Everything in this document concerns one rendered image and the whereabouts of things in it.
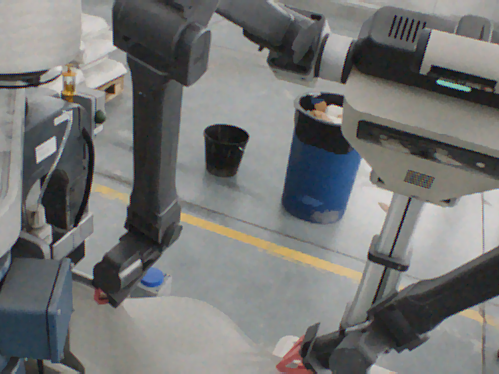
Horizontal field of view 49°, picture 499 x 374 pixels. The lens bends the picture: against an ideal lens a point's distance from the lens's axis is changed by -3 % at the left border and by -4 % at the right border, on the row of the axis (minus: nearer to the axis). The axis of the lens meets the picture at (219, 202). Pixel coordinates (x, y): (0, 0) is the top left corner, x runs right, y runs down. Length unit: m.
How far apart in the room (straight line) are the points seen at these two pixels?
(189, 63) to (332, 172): 2.56
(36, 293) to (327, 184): 2.61
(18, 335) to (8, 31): 0.34
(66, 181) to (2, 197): 0.49
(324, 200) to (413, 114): 2.17
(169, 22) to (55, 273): 0.32
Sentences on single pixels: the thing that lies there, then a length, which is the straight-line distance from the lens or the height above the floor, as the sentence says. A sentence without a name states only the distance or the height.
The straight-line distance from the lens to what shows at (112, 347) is 1.16.
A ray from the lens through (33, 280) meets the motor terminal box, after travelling 0.69.
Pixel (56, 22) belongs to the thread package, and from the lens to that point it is 0.63.
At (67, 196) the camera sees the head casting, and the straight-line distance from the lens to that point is 1.13.
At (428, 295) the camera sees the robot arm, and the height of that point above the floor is 1.29.
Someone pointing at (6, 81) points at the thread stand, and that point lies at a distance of 0.67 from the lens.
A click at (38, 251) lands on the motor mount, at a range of 0.73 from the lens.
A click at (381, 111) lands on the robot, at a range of 1.07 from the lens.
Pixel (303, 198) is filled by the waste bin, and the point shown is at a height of 0.14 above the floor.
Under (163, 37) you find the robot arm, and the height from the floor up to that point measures 1.58.
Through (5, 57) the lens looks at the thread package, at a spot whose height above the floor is 1.55.
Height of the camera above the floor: 1.75
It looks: 32 degrees down
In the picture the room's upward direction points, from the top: 8 degrees clockwise
